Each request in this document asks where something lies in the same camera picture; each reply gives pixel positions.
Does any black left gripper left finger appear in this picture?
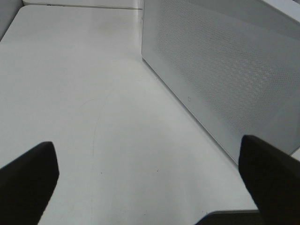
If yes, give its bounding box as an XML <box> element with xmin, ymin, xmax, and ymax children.
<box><xmin>0</xmin><ymin>142</ymin><xmax>60</xmax><ymax>225</ymax></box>

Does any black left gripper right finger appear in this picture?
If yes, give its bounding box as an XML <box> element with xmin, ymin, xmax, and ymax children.
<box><xmin>238</xmin><ymin>135</ymin><xmax>300</xmax><ymax>225</ymax></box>

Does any white microwave door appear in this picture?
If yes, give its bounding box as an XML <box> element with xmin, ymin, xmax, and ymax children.
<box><xmin>142</xmin><ymin>0</ymin><xmax>300</xmax><ymax>161</ymax></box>

